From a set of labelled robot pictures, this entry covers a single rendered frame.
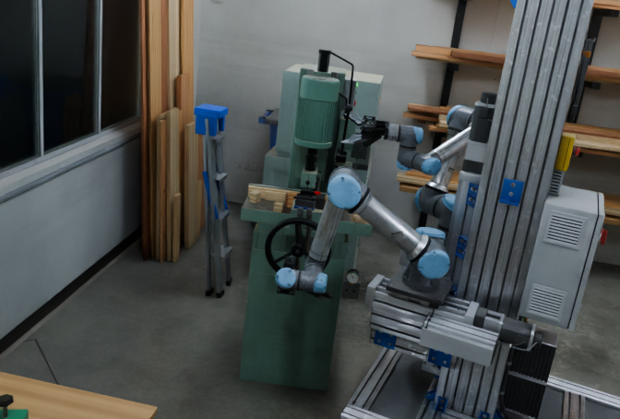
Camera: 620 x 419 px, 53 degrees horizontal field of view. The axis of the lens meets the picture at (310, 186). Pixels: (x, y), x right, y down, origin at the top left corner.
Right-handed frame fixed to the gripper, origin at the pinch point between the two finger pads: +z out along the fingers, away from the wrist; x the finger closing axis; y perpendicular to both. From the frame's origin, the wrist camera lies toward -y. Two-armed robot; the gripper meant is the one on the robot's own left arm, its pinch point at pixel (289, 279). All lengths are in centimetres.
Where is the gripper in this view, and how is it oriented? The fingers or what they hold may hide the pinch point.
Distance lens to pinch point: 266.4
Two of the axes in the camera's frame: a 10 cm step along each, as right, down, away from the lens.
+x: 9.9, 1.3, -0.2
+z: 0.0, 2.2, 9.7
